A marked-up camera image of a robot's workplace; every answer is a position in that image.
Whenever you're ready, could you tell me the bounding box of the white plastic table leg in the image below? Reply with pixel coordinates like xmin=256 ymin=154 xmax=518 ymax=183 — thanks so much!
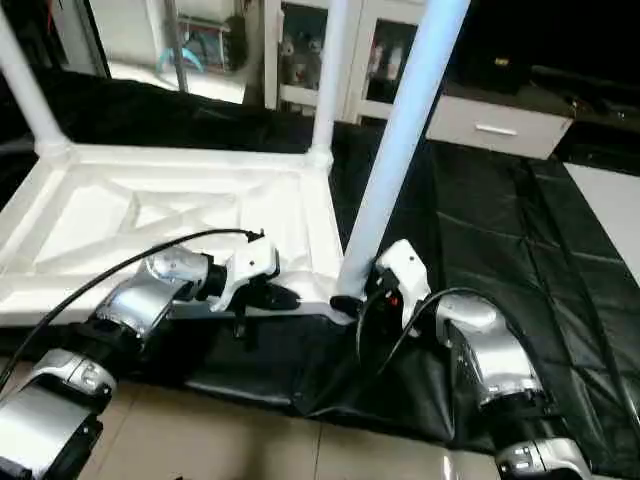
xmin=335 ymin=0 xmax=471 ymax=307
xmin=0 ymin=5 xmax=73 ymax=161
xmin=308 ymin=0 xmax=351 ymax=169

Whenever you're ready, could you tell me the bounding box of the black work mat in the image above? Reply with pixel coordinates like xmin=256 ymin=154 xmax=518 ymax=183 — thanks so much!
xmin=0 ymin=70 xmax=640 ymax=479

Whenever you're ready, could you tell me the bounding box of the white plastic table top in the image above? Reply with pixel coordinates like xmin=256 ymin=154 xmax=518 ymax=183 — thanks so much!
xmin=0 ymin=142 xmax=351 ymax=329

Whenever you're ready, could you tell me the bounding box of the white drawer unit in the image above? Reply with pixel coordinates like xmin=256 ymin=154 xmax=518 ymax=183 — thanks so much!
xmin=425 ymin=90 xmax=573 ymax=159

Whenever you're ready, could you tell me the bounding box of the white glass-door cabinet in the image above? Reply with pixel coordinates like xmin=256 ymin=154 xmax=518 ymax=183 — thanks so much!
xmin=262 ymin=0 xmax=431 ymax=123

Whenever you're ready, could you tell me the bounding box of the teal storage box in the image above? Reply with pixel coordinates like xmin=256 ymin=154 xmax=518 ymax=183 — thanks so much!
xmin=155 ymin=15 xmax=241 ymax=73

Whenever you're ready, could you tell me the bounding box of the black box yellow label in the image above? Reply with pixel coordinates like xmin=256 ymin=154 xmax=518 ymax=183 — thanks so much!
xmin=455 ymin=0 xmax=533 ymax=97

